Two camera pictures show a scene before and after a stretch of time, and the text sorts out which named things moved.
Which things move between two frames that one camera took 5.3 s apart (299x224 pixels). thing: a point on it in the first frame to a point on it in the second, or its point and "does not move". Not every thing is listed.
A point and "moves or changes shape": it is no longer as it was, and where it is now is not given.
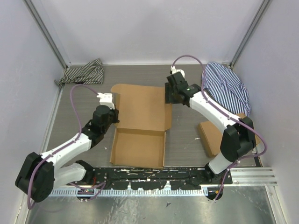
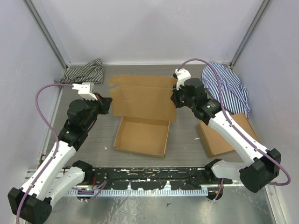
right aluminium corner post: x=249 y=32 does not move
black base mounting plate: x=145 y=178 does not move
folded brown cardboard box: x=212 y=136 does not move
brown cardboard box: x=138 y=138 moves or changes shape
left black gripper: x=115 y=112 to x=104 y=102
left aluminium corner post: x=49 y=27 does not move
